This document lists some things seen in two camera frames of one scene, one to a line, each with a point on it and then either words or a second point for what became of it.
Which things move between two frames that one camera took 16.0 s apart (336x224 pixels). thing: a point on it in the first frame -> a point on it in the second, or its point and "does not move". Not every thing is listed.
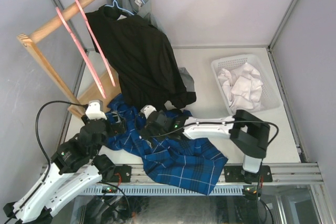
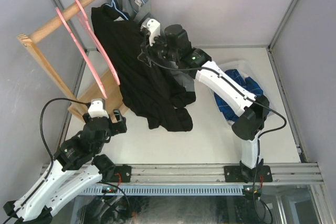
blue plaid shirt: [193, 163] -> [228, 111]
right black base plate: [237, 173] does not move
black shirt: [142, 56] does not move
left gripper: [119, 127] does not move
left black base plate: [125, 171] does not move
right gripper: [146, 131] -> [148, 53]
